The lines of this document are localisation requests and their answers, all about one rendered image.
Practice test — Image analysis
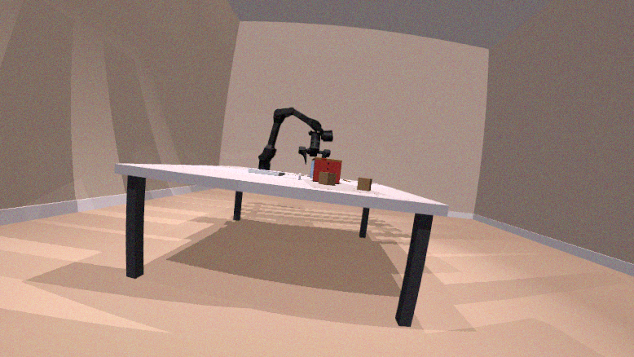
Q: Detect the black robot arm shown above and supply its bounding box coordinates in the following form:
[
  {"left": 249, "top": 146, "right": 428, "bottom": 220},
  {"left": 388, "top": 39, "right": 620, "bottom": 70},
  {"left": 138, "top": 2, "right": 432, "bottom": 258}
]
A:
[{"left": 258, "top": 108, "right": 333, "bottom": 170}]

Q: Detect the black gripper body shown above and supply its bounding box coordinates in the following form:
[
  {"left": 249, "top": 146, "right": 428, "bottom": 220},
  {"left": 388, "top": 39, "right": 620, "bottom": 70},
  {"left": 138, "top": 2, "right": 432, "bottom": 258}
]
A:
[{"left": 298, "top": 139, "right": 331, "bottom": 157}]

